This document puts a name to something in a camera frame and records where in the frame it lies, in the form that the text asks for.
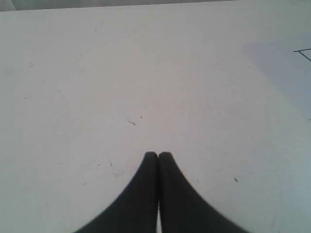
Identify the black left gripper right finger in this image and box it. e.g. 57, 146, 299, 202
158, 152, 245, 233

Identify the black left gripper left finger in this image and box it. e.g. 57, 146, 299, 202
77, 151, 158, 233

